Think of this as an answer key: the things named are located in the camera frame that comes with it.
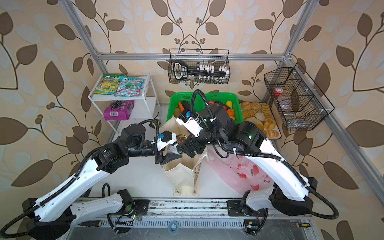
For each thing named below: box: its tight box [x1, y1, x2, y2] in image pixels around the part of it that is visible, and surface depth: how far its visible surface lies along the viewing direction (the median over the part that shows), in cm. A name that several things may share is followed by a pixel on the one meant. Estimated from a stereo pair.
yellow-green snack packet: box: [93, 73, 126, 95], surface depth 82 cm
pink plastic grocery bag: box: [203, 148, 274, 194], surface depth 84 cm
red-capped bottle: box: [274, 87, 293, 111], surface depth 83 cm
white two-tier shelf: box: [88, 73, 161, 136], surface depth 85 cm
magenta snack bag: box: [103, 99, 135, 121], surface depth 90 cm
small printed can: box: [177, 134, 188, 144], surface depth 56 cm
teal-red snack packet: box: [114, 76, 145, 98], surface depth 82 cm
